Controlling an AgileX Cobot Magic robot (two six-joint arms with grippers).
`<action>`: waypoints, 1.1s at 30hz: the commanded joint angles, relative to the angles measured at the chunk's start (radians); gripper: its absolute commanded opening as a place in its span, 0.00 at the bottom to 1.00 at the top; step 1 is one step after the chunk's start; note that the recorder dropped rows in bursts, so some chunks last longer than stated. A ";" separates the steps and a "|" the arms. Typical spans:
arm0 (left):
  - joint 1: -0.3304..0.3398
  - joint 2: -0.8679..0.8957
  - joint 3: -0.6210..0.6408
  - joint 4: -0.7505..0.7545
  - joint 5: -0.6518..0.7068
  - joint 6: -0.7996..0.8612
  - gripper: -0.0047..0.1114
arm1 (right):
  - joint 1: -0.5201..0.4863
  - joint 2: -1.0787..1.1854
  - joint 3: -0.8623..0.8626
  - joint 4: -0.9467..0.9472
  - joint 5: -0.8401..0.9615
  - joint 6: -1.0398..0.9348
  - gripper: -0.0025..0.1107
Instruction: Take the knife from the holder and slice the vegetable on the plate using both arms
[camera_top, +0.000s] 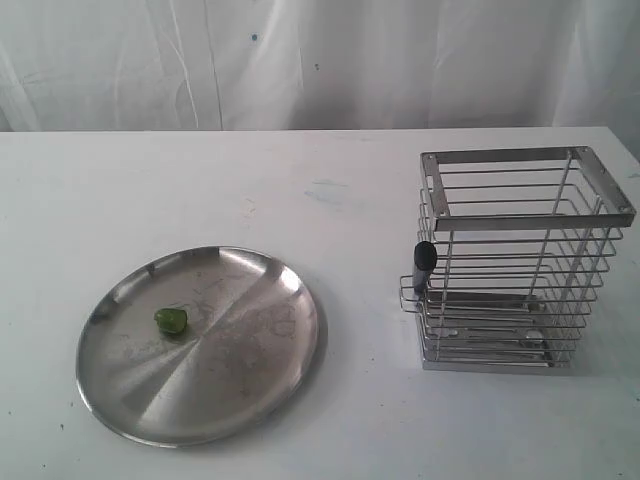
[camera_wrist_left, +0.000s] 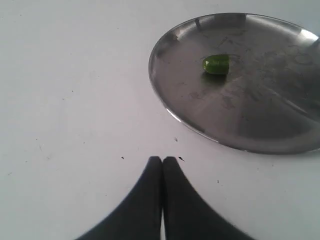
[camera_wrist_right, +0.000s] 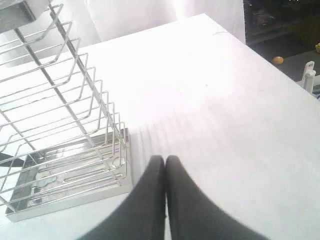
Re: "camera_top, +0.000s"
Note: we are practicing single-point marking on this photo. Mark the white backdrop curtain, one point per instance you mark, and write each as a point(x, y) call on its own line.
point(232, 65)

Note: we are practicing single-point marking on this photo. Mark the round stainless steel plate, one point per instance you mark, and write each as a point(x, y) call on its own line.
point(252, 337)

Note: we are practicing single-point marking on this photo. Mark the steel wire utensil rack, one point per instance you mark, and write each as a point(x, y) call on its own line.
point(524, 238)

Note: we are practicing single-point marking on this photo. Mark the black knife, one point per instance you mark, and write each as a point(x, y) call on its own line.
point(425, 258)

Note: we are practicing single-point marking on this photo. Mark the green cucumber piece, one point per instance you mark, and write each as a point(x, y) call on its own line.
point(171, 321)

